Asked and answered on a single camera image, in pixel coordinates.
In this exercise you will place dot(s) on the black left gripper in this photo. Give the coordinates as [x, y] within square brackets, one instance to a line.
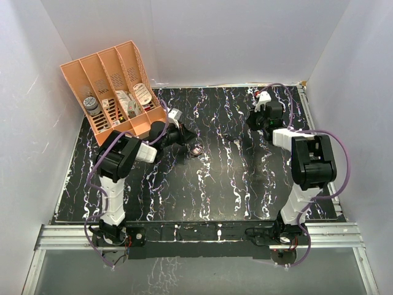
[183, 137]

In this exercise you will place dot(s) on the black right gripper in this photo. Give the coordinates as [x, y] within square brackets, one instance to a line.
[250, 120]

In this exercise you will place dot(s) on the large silver keyring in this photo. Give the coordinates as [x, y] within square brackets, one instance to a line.
[188, 147]

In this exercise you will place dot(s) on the black key fob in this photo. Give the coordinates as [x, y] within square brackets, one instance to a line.
[229, 137]

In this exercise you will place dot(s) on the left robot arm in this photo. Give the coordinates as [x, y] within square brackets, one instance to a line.
[114, 162]

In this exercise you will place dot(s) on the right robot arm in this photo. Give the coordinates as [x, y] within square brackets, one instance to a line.
[312, 168]

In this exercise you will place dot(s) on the round wooden label disc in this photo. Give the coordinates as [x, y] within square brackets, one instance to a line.
[142, 94]

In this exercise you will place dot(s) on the small grey labelled box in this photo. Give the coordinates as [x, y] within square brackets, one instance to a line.
[132, 109]

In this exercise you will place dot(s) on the small white box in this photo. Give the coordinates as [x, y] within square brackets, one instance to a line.
[123, 98]

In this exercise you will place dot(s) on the orange file organizer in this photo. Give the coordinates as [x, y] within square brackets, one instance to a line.
[100, 75]

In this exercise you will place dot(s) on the grey round tin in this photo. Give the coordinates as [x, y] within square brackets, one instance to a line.
[91, 105]

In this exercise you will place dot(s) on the black base bar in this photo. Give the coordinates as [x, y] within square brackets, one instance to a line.
[200, 239]

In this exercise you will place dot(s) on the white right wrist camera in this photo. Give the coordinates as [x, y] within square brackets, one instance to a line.
[263, 98]

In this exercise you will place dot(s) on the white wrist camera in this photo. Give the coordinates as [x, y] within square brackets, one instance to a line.
[263, 98]
[173, 117]

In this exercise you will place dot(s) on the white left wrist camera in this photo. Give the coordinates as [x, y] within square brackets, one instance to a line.
[173, 117]

